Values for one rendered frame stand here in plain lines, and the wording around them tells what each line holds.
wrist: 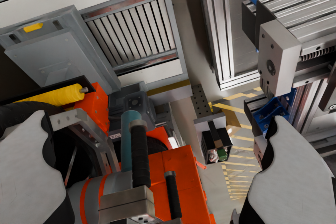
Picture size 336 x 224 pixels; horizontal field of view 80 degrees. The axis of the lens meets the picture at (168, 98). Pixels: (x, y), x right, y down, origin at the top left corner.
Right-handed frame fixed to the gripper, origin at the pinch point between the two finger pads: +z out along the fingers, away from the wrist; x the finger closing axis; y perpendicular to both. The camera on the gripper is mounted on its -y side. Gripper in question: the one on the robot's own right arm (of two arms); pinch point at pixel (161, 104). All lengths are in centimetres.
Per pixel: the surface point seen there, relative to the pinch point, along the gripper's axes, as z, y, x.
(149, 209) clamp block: 9.7, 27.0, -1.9
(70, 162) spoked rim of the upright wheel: 39, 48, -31
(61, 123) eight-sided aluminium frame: 32.1, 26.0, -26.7
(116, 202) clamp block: 11.2, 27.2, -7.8
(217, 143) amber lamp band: 63, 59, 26
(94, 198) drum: 20.6, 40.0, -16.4
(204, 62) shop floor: 119, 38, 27
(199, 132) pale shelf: 79, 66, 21
